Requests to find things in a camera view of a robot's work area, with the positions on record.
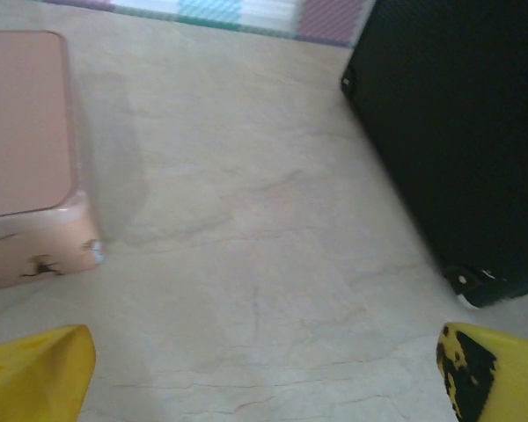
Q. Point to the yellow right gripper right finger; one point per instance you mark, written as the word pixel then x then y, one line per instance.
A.
pixel 501 373

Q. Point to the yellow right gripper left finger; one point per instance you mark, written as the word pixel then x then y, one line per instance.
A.
pixel 35 373

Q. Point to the pink cartoon print box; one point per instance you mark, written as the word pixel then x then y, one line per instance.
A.
pixel 26 145

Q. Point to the black textured case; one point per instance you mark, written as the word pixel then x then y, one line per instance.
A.
pixel 457 132

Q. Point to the pastel checkered cloth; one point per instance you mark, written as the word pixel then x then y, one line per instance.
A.
pixel 229 13

